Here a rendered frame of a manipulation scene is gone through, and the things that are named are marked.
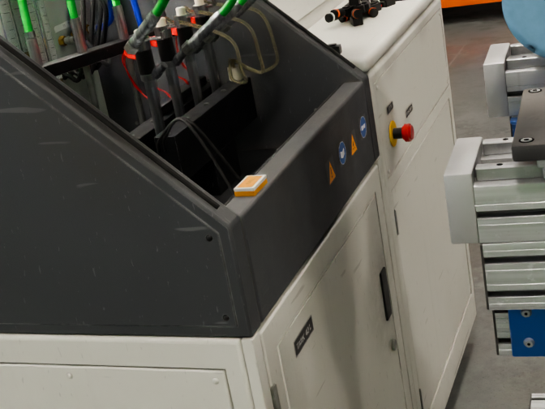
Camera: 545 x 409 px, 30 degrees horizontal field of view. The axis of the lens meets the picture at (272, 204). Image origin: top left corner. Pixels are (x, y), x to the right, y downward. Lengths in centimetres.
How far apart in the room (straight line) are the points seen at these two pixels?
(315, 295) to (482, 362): 126
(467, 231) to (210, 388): 42
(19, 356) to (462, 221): 68
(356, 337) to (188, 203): 58
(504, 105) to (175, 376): 69
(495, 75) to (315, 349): 52
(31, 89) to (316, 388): 62
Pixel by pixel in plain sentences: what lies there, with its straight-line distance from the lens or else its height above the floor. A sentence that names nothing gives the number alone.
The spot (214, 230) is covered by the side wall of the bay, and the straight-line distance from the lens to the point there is 128.
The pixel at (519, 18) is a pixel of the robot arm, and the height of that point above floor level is 119.
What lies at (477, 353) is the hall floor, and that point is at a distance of 281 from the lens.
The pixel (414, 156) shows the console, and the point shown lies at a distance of 221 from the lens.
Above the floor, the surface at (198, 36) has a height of 111.
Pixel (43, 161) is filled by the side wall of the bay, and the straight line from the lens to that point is 136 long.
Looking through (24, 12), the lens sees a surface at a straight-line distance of 173.
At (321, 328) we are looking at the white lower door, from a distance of 159.
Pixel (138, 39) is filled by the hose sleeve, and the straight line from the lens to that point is 151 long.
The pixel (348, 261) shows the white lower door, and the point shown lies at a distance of 173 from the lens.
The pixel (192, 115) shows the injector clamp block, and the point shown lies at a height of 98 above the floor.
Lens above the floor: 141
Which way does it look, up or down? 20 degrees down
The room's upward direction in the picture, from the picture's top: 10 degrees counter-clockwise
